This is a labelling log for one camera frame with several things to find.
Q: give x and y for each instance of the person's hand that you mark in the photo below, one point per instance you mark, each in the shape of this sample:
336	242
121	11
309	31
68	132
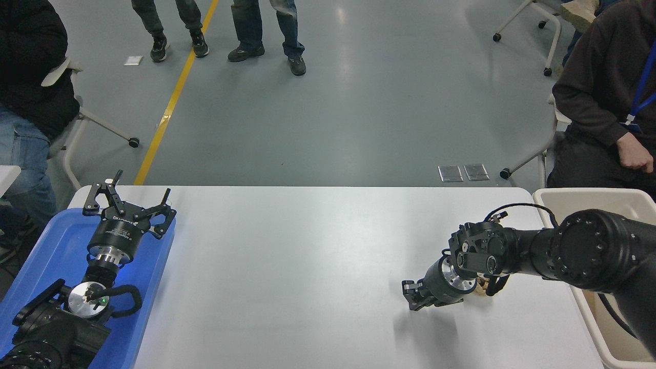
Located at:
634	151

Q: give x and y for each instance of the standing person, grey shoes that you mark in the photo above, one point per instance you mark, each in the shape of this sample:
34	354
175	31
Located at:
251	31

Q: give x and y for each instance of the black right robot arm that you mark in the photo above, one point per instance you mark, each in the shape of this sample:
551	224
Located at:
584	251

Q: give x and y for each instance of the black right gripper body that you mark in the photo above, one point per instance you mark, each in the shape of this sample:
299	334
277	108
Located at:
436	284

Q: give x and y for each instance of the large pale plastic bin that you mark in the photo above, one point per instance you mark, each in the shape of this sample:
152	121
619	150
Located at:
589	202

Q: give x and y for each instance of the small white table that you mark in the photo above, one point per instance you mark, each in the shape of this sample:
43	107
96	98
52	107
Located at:
7	177

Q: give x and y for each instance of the seated person in black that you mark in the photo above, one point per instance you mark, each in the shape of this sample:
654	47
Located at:
31	66

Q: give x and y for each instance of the blue plastic tray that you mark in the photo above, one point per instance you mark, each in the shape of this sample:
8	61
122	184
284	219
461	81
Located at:
56	241

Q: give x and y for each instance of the tan paper ball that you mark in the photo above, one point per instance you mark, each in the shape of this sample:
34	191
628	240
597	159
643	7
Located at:
480	288

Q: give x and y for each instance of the tan boot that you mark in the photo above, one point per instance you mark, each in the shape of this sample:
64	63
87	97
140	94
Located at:
579	13

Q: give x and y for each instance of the standing person, black shoes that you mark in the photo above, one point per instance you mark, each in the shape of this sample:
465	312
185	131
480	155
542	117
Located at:
159	20

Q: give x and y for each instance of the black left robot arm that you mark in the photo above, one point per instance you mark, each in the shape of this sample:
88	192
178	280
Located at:
51	333

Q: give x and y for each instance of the white wheeled chair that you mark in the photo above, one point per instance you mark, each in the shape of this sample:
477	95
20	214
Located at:
551	20
82	120
543	151

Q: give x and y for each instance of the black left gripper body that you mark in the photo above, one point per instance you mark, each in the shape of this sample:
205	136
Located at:
119	231

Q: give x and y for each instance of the square metal floor plate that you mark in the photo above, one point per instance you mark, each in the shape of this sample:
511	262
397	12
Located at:
450	173
476	172

